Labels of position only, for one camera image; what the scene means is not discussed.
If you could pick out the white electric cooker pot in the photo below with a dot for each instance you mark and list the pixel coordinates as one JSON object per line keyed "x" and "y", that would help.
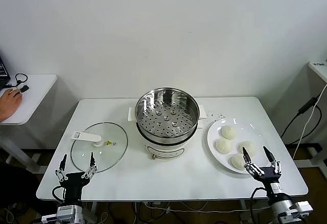
{"x": 163, "y": 151}

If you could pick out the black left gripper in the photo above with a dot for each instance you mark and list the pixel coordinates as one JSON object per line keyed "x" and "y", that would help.
{"x": 75, "y": 183}

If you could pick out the white steamed baozi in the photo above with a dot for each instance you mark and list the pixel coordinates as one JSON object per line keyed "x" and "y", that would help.
{"x": 229, "y": 132}
{"x": 222, "y": 146}
{"x": 250, "y": 148}
{"x": 237, "y": 162}

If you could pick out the white round plate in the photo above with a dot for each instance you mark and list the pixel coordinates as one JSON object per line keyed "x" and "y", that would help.
{"x": 253, "y": 134}

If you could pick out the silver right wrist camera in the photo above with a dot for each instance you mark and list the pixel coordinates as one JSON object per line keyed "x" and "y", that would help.
{"x": 305, "y": 206}

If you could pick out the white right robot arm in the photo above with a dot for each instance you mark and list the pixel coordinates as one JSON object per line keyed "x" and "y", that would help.
{"x": 283, "y": 203}

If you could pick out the stainless steel steamer basket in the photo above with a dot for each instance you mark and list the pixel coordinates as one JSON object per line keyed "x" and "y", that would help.
{"x": 166, "y": 124}

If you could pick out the black laptop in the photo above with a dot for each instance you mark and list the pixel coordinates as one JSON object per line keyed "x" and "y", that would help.
{"x": 3, "y": 73}

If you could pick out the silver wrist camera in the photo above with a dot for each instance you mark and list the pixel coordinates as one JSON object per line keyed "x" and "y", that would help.
{"x": 49, "y": 218}
{"x": 305, "y": 206}

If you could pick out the person's bare hand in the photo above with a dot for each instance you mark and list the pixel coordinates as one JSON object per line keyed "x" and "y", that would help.
{"x": 9, "y": 104}

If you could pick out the white side table rounded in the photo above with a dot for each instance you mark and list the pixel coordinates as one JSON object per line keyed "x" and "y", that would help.
{"x": 38, "y": 91}

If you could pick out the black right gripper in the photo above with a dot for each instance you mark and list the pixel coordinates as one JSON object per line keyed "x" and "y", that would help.
{"x": 268, "y": 174}

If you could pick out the white power strip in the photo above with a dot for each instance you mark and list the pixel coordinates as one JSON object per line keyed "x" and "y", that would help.
{"x": 153, "y": 203}

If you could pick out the small black device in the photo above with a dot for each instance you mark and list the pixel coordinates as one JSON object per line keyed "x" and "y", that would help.
{"x": 24, "y": 89}

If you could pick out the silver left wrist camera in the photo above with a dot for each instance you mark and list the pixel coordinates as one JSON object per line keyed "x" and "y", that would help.
{"x": 49, "y": 218}

